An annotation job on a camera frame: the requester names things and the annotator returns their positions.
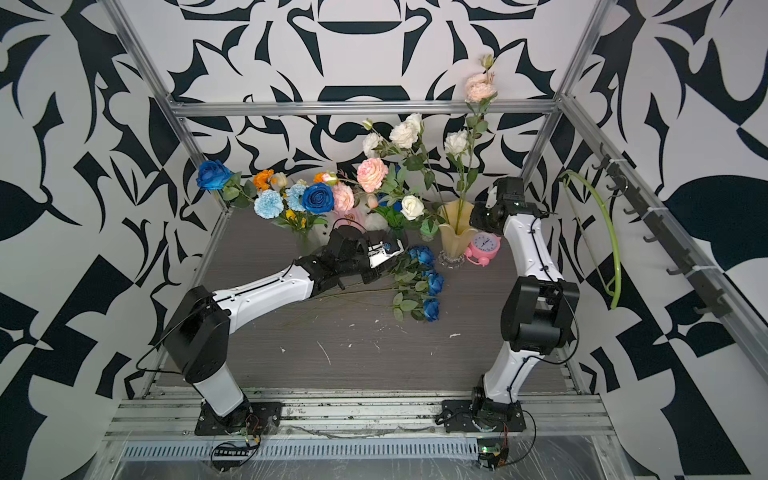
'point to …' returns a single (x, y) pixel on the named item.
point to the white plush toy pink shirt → (359, 215)
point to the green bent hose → (615, 245)
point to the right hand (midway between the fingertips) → (477, 212)
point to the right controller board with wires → (493, 452)
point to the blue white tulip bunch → (402, 213)
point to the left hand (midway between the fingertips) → (389, 248)
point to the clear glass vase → (300, 242)
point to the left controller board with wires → (225, 455)
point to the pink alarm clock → (484, 246)
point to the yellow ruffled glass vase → (456, 232)
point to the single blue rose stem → (422, 257)
